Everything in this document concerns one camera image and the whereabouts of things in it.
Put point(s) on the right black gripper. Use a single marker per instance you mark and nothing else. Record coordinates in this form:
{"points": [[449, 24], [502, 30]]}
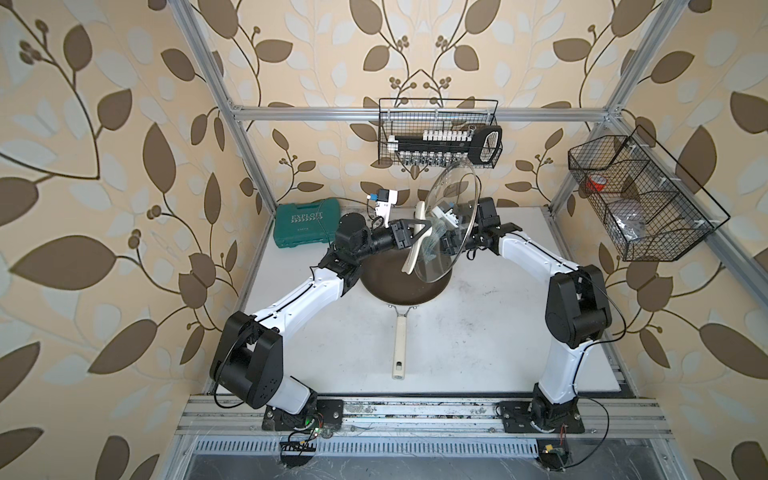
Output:
{"points": [[451, 242]]}

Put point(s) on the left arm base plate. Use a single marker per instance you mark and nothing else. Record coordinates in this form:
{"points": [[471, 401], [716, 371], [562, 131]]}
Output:
{"points": [[303, 415]]}

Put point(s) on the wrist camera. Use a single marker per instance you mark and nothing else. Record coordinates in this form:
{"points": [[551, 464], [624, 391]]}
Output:
{"points": [[384, 200], [445, 212]]}

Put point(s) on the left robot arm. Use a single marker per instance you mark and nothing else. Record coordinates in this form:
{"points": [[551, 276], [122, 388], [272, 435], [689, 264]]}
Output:
{"points": [[249, 359]]}

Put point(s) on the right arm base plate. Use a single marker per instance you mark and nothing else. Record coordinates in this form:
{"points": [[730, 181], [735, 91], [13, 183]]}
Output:
{"points": [[538, 416]]}

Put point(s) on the green tool case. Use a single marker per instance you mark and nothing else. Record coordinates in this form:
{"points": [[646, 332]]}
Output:
{"points": [[307, 223]]}

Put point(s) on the wire basket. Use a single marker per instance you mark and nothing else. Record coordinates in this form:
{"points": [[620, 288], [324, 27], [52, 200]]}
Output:
{"points": [[411, 116], [679, 211]]}

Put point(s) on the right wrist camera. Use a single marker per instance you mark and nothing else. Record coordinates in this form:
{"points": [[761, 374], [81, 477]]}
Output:
{"points": [[445, 212]]}

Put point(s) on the black socket holder tool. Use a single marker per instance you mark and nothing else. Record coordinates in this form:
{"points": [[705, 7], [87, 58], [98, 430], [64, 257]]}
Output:
{"points": [[481, 146]]}

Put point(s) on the clear plastic bag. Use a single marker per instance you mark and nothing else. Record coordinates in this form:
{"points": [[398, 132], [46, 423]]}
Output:
{"points": [[629, 218]]}

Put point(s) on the glass pot lid cream handle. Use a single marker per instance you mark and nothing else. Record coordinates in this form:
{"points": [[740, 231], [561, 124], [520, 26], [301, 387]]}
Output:
{"points": [[457, 184]]}

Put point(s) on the frying pan cream handle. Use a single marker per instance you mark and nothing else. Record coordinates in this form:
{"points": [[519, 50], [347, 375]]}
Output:
{"points": [[384, 278]]}

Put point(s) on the back wire basket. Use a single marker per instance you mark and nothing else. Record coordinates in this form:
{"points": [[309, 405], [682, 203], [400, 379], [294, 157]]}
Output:
{"points": [[411, 116]]}

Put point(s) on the aluminium front rail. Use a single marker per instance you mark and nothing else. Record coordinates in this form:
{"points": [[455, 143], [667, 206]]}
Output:
{"points": [[368, 416]]}

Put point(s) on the right wire basket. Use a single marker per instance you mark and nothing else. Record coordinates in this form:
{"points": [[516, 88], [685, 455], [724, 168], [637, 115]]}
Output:
{"points": [[679, 211]]}

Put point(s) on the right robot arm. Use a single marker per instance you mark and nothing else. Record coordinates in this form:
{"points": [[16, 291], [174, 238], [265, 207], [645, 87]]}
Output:
{"points": [[577, 309]]}

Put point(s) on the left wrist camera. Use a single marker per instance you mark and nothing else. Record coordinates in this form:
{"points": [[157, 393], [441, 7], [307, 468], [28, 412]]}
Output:
{"points": [[384, 200]]}

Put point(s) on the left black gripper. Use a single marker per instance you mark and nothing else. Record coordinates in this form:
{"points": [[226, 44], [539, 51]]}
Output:
{"points": [[401, 237]]}

